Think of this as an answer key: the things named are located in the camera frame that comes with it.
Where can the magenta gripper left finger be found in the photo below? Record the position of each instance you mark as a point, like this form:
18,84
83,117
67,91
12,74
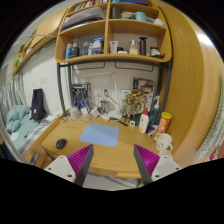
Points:
74,167

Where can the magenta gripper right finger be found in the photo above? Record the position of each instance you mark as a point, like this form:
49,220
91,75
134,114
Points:
153,167

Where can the black computer mouse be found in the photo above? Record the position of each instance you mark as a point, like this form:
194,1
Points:
60,144

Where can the blue mouse pad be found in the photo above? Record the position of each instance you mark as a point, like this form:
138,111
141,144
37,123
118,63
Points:
100,134

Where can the white ceramic mug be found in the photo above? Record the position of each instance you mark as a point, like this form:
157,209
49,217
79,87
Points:
164,142

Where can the white glue bottle red cap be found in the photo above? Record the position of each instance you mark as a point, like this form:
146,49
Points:
144,120

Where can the yellow red snack can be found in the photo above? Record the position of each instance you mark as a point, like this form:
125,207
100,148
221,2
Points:
164,122

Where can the blue spray bottle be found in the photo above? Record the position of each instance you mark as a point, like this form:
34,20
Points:
155,110

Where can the tan robot figure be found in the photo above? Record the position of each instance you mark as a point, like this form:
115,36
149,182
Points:
128,111

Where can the black backpack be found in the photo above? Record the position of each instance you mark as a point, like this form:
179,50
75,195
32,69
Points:
37,107

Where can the robot model kit box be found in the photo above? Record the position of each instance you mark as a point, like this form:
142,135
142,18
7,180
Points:
81,95

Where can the teal blanket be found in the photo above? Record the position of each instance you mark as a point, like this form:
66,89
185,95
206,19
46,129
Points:
14,117

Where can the blue bottle on shelf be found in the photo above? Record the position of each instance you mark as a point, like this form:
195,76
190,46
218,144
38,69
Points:
68,51

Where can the white lotion bottle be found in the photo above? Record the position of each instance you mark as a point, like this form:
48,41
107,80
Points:
133,48

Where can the black thermos bottle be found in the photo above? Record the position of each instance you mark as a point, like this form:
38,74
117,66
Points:
143,45

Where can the white tube on shelf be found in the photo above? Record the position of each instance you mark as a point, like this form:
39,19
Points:
113,47

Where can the wooden shelf unit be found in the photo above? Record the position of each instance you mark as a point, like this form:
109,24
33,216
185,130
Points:
90,25

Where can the teal cup on shelf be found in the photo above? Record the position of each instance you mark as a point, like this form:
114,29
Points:
140,16

